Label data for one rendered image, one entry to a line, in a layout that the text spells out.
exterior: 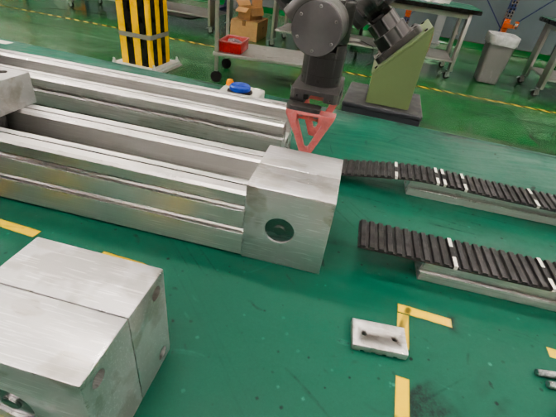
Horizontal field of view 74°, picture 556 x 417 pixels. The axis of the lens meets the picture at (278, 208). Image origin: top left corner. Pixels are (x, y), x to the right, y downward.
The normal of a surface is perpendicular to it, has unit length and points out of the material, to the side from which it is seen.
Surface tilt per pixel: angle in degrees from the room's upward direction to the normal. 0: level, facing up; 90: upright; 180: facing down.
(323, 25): 90
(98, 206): 90
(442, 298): 0
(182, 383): 0
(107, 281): 0
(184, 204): 90
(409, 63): 90
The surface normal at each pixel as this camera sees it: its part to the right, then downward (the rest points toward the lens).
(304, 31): -0.28, 0.53
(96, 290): 0.11, -0.81
